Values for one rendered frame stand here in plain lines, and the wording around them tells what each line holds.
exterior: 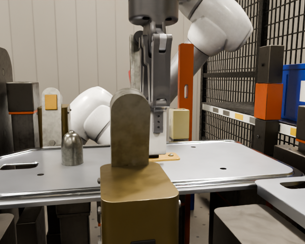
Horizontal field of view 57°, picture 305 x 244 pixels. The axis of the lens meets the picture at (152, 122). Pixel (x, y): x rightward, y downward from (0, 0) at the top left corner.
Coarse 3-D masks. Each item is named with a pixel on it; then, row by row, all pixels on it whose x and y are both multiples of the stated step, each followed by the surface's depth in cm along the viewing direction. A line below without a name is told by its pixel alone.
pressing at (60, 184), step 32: (0, 160) 45; (32, 160) 45; (96, 160) 45; (192, 160) 45; (224, 160) 45; (256, 160) 45; (0, 192) 32; (32, 192) 32; (64, 192) 33; (96, 192) 33; (192, 192) 35
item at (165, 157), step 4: (168, 152) 48; (172, 152) 48; (152, 156) 45; (156, 156) 45; (160, 156) 46; (164, 156) 46; (168, 156) 46; (172, 156) 46; (176, 156) 46; (152, 160) 44; (156, 160) 44; (160, 160) 44; (164, 160) 44; (168, 160) 44; (172, 160) 44
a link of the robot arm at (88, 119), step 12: (84, 96) 115; (96, 96) 115; (108, 96) 118; (72, 108) 114; (84, 108) 113; (96, 108) 114; (108, 108) 116; (72, 120) 113; (84, 120) 113; (96, 120) 114; (108, 120) 115; (84, 132) 114; (96, 132) 114
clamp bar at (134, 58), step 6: (138, 30) 55; (132, 36) 57; (138, 36) 54; (132, 42) 57; (138, 42) 54; (132, 48) 57; (132, 54) 57; (138, 54) 58; (132, 60) 57; (138, 60) 58; (132, 66) 57; (138, 66) 58; (132, 72) 57; (138, 72) 58; (132, 78) 57; (138, 78) 58; (132, 84) 57; (138, 84) 58; (138, 90) 58
